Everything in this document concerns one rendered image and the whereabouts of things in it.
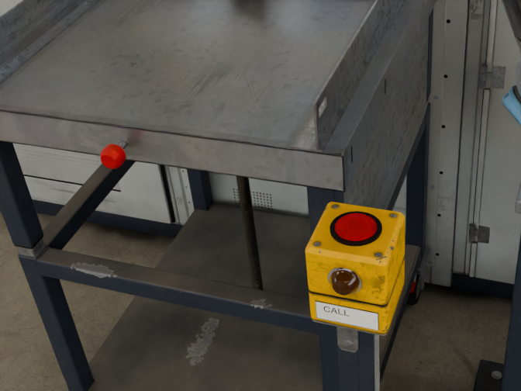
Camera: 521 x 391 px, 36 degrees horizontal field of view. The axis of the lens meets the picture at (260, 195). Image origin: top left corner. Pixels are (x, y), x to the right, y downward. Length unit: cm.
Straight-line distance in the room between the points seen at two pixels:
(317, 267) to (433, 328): 117
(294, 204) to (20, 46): 87
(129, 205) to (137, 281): 89
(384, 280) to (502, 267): 117
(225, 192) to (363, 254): 130
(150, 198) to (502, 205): 90
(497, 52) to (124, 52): 72
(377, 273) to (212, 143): 36
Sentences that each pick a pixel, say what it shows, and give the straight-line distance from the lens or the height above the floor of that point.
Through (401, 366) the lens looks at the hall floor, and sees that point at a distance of 184.
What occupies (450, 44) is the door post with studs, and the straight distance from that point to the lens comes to 164.
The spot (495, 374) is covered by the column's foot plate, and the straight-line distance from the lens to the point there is 181.
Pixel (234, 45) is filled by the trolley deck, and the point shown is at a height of 85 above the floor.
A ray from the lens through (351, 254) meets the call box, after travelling 75.
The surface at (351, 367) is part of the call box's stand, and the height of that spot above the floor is 72.
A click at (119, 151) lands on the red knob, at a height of 83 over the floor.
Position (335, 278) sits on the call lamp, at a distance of 75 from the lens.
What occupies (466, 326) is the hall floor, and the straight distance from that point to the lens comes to 193.
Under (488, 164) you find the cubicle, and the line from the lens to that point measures 174.
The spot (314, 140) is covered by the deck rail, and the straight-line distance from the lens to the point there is 99.
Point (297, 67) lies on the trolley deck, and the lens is 116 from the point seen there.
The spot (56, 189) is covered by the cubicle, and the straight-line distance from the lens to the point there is 231.
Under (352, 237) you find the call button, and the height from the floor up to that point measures 90.
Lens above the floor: 140
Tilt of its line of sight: 37 degrees down
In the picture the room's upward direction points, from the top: 7 degrees counter-clockwise
